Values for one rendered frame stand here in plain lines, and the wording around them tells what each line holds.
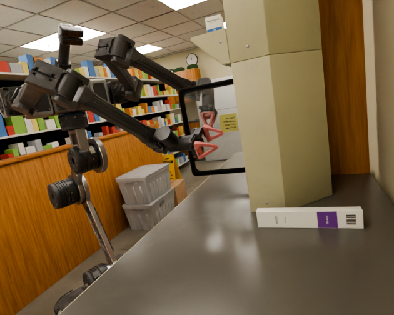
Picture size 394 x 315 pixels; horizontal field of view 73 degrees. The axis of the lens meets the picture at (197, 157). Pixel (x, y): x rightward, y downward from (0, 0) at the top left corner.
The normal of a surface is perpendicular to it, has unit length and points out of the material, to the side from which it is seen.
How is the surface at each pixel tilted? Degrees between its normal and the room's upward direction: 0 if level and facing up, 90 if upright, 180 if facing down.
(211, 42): 90
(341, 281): 0
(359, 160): 90
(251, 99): 90
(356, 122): 90
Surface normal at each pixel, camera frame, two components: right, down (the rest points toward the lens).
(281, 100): 0.39, 0.11
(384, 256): -0.16, -0.97
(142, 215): -0.33, 0.33
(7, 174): 0.91, -0.07
